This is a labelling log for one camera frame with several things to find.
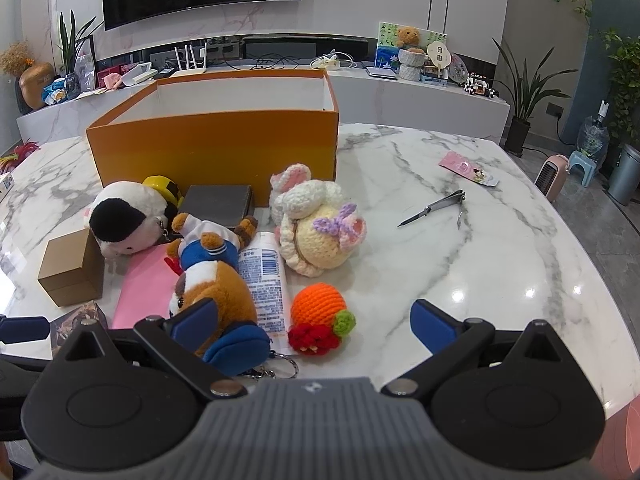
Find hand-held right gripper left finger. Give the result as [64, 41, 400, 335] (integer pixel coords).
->
[52, 300, 246, 399]

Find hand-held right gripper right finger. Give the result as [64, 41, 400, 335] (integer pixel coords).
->
[381, 299, 580, 397]

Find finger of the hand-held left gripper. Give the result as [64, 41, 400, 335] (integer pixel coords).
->
[0, 315, 52, 346]

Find brown dog plush blue outfit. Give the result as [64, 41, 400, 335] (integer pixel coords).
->
[165, 212, 261, 331]

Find blue keychain pouch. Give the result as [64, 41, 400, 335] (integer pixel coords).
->
[202, 322, 272, 378]

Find pink pouch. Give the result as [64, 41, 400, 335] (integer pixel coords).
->
[111, 245, 181, 331]

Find orange crochet fruit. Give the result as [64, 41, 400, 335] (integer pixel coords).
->
[287, 282, 357, 357]

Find grey box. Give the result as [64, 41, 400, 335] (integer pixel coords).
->
[177, 184, 256, 228]

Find panda plush pink striped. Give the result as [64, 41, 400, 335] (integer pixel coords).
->
[84, 181, 182, 260]

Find yellow round toy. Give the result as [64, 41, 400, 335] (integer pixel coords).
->
[142, 175, 183, 208]

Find crochet bunny doll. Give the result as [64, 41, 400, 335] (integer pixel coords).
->
[269, 162, 368, 278]

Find orange cardboard box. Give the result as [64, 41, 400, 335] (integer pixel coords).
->
[86, 69, 341, 208]

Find dark printed box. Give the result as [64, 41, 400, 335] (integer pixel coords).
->
[49, 301, 108, 348]

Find brown cardboard box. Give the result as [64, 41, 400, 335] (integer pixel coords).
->
[37, 227, 106, 308]

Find white tube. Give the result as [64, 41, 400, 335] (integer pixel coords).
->
[235, 232, 293, 351]

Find small metal tool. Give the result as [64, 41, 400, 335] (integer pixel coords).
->
[397, 189, 467, 231]

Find pink card packet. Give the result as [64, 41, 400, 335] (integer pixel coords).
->
[438, 151, 500, 186]

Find colourful feather toy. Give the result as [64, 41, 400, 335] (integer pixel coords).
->
[0, 141, 41, 173]

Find pink heater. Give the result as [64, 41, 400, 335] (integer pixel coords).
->
[534, 154, 571, 203]

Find potted plant black pot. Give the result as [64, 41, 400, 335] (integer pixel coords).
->
[492, 37, 571, 156]

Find white marble tv console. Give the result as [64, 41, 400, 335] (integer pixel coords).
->
[15, 67, 511, 146]

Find blue stool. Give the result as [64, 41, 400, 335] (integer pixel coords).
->
[569, 147, 598, 188]

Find blue snack bag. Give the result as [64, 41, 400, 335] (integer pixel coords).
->
[42, 77, 81, 106]

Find cow figurines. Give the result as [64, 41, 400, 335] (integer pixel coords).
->
[462, 74, 498, 98]

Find golden vase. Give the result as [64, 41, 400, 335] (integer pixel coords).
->
[19, 62, 55, 111]

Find grey trash bin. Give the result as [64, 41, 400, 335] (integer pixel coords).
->
[607, 142, 640, 207]

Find water jug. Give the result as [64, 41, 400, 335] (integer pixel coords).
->
[577, 100, 611, 161]

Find white router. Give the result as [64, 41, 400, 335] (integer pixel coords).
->
[172, 44, 211, 78]

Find pink boxes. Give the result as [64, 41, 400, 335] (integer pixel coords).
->
[97, 62, 141, 91]

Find round paper fan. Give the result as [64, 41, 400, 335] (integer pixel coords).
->
[426, 41, 451, 68]

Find dried flowers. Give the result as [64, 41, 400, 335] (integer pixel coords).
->
[0, 42, 36, 76]

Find green and blue painting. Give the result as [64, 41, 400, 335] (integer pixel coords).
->
[375, 21, 447, 71]

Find brown teddy bear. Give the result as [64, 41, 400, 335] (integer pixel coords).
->
[396, 26, 423, 53]

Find green leafy plant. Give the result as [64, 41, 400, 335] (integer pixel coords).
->
[55, 10, 103, 76]

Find climbing green plant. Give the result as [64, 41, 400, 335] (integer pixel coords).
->
[597, 27, 640, 161]

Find metal key ring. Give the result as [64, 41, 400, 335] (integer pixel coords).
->
[245, 351, 300, 381]

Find black picture frame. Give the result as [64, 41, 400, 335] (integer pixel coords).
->
[75, 35, 98, 93]

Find black cables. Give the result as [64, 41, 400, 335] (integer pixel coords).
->
[225, 52, 301, 71]

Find white cable bundle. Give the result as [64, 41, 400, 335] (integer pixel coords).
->
[310, 52, 358, 71]

